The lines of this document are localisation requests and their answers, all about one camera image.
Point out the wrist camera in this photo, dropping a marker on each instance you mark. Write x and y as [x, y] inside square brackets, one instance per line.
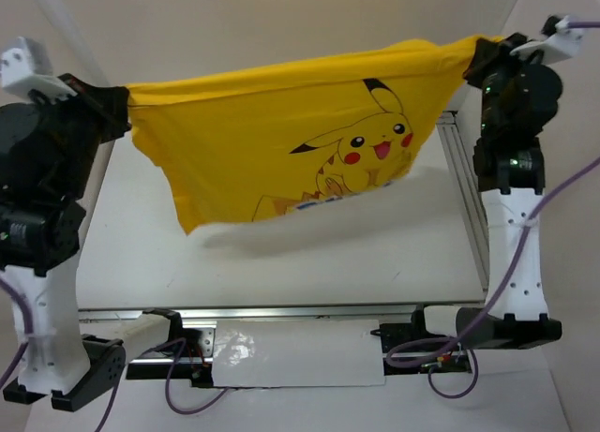
[25, 67]
[563, 38]

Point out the aluminium front rail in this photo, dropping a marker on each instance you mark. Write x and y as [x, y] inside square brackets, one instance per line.
[295, 312]

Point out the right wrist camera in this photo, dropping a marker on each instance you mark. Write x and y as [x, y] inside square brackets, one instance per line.
[563, 38]

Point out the yellow pillowcase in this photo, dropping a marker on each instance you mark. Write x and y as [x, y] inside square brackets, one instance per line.
[258, 143]

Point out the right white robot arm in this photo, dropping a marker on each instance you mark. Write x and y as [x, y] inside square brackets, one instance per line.
[511, 181]

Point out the aluminium side rail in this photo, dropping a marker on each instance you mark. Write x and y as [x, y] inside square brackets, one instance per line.
[469, 200]

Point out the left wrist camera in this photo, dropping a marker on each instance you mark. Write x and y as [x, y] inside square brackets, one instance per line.
[25, 67]

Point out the white cover plate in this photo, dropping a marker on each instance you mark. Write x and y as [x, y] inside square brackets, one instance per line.
[297, 353]

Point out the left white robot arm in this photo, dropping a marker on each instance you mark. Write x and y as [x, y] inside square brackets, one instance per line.
[48, 147]

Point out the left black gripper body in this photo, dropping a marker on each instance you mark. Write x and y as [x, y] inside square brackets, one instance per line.
[82, 115]

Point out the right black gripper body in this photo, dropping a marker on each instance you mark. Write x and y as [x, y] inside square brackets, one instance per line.
[495, 73]

